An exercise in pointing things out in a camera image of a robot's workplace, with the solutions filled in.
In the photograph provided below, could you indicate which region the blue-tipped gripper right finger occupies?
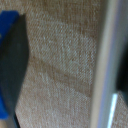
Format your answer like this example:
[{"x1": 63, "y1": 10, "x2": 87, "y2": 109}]
[{"x1": 115, "y1": 41, "x2": 128, "y2": 101}]

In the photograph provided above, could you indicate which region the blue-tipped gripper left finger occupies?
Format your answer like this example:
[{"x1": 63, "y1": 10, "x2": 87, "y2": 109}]
[{"x1": 0, "y1": 9, "x2": 30, "y2": 128}]

